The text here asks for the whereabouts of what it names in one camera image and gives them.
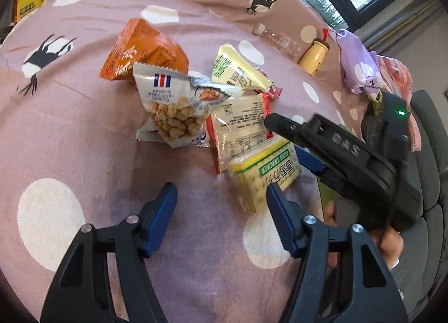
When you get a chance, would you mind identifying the purple dotted cloth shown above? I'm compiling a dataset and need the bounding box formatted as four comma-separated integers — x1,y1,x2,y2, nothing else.
336,29,386,100

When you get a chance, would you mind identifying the white corn snack packet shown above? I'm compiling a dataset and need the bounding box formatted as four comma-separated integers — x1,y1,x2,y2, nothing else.
132,62,242,149

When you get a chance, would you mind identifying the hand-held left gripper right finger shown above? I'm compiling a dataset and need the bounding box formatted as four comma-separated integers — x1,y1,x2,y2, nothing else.
266,184,408,323

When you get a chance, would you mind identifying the small pink snack wrapper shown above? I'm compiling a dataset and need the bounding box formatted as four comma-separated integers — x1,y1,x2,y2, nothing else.
261,86,283,100

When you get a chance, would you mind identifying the pale yellow green snack packet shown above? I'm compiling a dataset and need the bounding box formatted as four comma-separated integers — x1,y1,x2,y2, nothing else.
211,43,274,92

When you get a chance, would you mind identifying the clear plastic bottle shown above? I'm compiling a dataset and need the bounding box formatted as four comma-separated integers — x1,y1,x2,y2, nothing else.
254,24,302,61

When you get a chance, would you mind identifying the person's right hand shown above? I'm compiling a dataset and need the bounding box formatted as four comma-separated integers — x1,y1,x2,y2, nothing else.
324,202,405,269

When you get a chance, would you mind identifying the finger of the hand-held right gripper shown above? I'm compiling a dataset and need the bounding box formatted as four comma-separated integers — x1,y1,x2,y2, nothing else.
264,112,372,170
294,146,348,196

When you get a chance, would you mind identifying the yellow drink bottle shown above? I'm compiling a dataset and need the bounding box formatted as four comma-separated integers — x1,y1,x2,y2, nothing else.
297,27,331,76

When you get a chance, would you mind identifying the pink polka-dot blanket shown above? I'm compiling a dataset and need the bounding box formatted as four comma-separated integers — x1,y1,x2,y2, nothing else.
0,0,414,323

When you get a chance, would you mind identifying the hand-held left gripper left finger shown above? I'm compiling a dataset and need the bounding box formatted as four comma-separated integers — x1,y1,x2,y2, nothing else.
40,182,179,323

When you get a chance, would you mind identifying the orange snack packet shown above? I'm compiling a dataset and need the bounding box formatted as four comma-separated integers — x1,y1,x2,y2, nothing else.
99,17,190,86

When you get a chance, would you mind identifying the grey sofa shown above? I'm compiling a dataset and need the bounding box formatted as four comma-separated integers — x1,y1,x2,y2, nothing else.
395,90,448,311

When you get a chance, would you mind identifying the pile of colourful clothes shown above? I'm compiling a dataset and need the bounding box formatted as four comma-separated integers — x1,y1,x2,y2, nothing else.
378,55,422,152

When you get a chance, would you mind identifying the red-edged white snack packet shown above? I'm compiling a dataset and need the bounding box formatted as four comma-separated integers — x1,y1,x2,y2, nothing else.
206,93,277,174

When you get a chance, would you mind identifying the yellow cracker packet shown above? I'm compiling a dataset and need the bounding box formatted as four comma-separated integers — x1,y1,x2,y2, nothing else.
226,136,302,214

